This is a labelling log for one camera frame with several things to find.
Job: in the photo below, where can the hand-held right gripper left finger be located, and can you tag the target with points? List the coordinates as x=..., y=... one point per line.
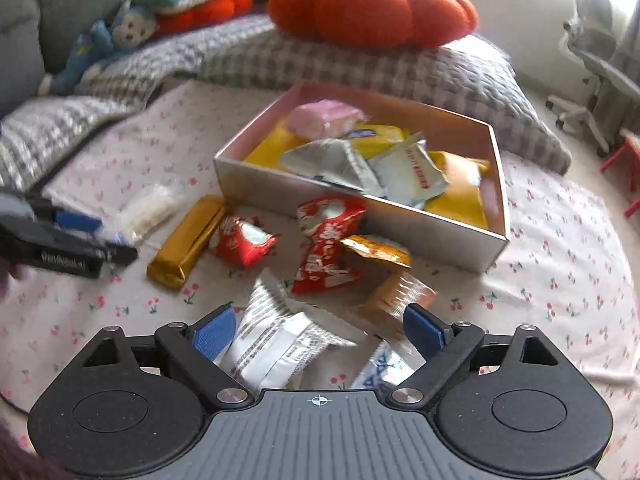
x=215, y=337

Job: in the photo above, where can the gold bar packet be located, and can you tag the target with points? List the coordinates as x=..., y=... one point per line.
x=187, y=245

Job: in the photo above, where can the small orange plush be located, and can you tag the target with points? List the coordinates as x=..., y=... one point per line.
x=205, y=12

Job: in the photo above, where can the yellow packet with blue label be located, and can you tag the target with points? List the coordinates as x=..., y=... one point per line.
x=380, y=135

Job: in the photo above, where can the small red white packet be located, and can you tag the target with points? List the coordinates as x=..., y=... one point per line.
x=242, y=240

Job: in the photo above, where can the grey checkered blanket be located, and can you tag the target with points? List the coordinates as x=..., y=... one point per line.
x=60, y=125

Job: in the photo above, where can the plain yellow snack packet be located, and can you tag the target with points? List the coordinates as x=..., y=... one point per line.
x=270, y=147

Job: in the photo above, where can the cream white snack packet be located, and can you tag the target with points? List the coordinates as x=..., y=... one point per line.
x=410, y=175

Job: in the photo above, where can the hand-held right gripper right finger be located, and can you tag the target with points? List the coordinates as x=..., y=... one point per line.
x=425, y=332

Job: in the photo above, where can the clear rice cracker packet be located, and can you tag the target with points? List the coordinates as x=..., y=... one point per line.
x=145, y=215

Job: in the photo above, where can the large yellow snack packet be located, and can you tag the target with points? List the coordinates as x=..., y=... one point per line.
x=462, y=195

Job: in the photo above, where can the grey sofa cushion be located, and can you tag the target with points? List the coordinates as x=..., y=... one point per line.
x=30, y=35

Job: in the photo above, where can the pink plastic chair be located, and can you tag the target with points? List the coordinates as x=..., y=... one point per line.
x=627, y=160

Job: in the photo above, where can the pink snack packet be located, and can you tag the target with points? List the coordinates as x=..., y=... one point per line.
x=322, y=117

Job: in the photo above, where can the grey checkered pillow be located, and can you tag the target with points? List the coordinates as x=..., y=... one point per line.
x=460, y=90

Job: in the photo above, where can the grey office chair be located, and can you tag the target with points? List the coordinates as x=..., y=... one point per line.
x=600, y=60

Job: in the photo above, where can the tan wafer packet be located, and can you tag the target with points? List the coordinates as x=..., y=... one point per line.
x=395, y=300

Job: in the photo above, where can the purple fuzzy clothing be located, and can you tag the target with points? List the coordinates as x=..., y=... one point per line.
x=20, y=455

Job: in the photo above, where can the small orange packet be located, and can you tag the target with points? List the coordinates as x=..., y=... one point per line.
x=375, y=250

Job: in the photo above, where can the orange pumpkin plush pillow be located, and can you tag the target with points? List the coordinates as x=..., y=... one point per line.
x=370, y=7

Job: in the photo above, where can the red snack packet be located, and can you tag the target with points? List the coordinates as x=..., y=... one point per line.
x=325, y=245

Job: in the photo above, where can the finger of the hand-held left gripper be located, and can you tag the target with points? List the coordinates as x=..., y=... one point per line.
x=75, y=262
x=77, y=222

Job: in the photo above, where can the pink cardboard box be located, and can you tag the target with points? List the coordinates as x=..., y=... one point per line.
x=440, y=242

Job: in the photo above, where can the blue monkey plush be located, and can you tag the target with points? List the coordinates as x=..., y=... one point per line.
x=100, y=45

